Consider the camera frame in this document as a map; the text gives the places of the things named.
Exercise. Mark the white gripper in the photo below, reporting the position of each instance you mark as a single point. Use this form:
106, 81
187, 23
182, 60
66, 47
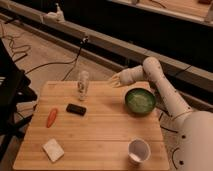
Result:
124, 78

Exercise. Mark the clear plastic bottle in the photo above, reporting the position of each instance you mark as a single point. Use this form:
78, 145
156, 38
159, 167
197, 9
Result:
82, 85

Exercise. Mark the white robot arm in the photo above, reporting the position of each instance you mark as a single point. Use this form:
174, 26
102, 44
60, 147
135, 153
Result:
195, 128

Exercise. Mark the green bowl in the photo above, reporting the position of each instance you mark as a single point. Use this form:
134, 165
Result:
140, 101

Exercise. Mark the black phone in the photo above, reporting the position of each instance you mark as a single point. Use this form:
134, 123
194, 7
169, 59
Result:
71, 108

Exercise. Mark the orange carrot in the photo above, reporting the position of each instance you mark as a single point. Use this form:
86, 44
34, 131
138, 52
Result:
51, 118

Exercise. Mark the white paper cup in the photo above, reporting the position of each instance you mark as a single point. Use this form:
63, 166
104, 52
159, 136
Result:
138, 151

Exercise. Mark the white sponge block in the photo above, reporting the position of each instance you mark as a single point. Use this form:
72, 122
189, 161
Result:
53, 150

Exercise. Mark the black chair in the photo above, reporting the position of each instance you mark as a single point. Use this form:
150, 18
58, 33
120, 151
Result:
13, 90

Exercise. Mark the grey metal rail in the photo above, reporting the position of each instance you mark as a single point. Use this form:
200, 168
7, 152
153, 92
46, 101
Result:
185, 72

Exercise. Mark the white clamp on rail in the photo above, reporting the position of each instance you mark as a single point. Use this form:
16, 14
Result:
58, 15

